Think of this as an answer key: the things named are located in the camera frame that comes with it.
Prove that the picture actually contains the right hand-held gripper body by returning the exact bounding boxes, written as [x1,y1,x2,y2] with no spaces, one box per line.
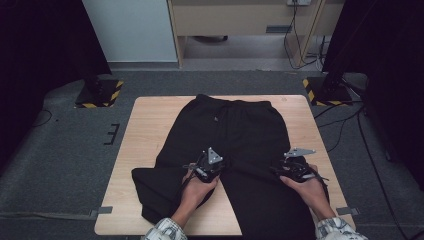
[279,147,317,184]

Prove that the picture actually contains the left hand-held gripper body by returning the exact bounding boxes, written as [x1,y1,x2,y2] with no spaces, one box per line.
[196,146,225,184]

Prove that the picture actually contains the black pants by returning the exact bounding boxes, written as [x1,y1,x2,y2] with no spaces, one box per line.
[131,93,330,240]

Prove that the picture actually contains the person's left hand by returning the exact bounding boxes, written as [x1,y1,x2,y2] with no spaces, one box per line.
[171,169,221,229]

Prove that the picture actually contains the person's right hand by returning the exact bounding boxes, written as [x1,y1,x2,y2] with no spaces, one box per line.
[279,163,337,222]

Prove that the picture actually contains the grey tape strip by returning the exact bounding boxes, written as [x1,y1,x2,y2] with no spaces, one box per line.
[335,206,362,217]
[88,205,114,219]

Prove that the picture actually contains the striped black stand base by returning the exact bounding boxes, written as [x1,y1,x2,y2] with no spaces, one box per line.
[302,68,355,107]
[74,75,125,109]

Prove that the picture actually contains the dark rounded object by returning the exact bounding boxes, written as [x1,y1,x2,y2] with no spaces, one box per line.
[192,35,230,44]

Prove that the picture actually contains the black curtain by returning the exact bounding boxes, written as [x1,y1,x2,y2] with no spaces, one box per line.
[321,0,424,192]
[0,0,113,169]

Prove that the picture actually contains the white panel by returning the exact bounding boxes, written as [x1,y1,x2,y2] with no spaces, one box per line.
[81,0,179,64]

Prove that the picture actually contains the light wooden desk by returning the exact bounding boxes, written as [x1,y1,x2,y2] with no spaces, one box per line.
[166,0,346,70]

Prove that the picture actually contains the right hand-held gripper cable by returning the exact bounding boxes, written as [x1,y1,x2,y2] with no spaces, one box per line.
[309,166,331,204]

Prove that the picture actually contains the black hanging cables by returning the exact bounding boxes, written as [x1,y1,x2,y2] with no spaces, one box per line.
[283,2,328,71]

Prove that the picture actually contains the thin black floor cable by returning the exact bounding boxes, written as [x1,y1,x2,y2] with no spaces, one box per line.
[31,109,54,128]

